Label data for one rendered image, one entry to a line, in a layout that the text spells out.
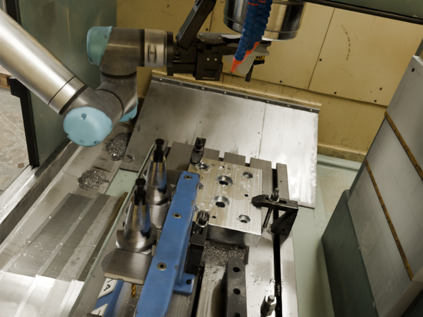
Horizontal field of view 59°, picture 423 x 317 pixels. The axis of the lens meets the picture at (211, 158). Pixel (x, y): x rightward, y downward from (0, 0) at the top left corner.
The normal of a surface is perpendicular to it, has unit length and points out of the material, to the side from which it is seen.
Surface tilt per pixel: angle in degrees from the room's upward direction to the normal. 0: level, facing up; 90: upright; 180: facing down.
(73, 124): 90
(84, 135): 90
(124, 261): 0
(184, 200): 0
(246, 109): 24
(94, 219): 8
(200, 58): 90
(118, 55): 89
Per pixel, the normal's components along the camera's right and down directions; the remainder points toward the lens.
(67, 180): 0.44, -0.72
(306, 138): 0.10, -0.51
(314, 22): -0.12, 0.55
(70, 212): 0.18, -0.88
